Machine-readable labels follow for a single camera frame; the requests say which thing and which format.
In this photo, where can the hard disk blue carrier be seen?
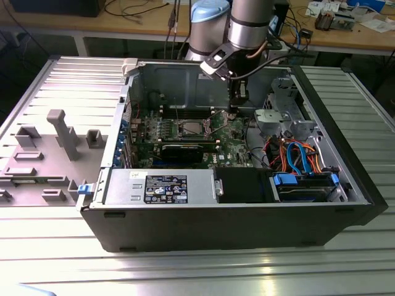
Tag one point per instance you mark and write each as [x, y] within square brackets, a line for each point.
[299, 193]

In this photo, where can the grey parts rack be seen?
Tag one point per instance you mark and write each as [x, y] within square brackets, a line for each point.
[46, 172]

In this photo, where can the green motherboard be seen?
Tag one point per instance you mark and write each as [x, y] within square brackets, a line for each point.
[231, 145]

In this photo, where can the blue case latch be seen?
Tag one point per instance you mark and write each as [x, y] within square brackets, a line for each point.
[84, 189]

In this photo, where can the black RAM slot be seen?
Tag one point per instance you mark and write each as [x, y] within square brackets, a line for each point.
[194, 106]
[194, 116]
[194, 109]
[194, 113]

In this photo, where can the small black adapter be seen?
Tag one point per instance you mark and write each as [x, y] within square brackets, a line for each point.
[306, 33]

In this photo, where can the black drive bay cover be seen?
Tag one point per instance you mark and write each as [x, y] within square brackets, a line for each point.
[240, 185]

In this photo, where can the grey device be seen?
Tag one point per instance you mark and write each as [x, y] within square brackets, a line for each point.
[344, 21]

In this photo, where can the silver CPU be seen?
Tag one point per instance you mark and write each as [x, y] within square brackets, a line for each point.
[192, 128]

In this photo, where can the silver power supply unit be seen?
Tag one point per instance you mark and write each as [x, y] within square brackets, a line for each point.
[123, 185]

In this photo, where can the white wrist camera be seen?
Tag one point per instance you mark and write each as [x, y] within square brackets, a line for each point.
[213, 66]

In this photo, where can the black PC case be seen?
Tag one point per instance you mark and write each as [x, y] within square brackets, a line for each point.
[216, 228]

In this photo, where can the black monitor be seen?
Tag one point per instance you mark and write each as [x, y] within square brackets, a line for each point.
[55, 7]

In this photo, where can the wooden desk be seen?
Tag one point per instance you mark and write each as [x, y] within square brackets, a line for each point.
[139, 24]

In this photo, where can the black heatsink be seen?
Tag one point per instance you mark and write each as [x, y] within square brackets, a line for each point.
[324, 21]

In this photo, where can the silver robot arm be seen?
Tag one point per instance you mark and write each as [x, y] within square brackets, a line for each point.
[247, 31]

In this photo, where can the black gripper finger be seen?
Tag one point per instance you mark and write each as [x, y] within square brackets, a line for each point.
[234, 111]

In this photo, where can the metal drive cage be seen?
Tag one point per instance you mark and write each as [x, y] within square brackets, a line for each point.
[271, 118]

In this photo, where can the white papers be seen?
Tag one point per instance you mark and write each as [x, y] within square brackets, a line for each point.
[379, 24]

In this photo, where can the CPU socket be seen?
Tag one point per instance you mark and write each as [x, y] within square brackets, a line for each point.
[180, 128]

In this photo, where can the black graphics card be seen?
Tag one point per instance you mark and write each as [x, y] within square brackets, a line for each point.
[182, 152]

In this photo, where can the beige case latch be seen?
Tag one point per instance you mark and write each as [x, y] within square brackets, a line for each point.
[129, 66]

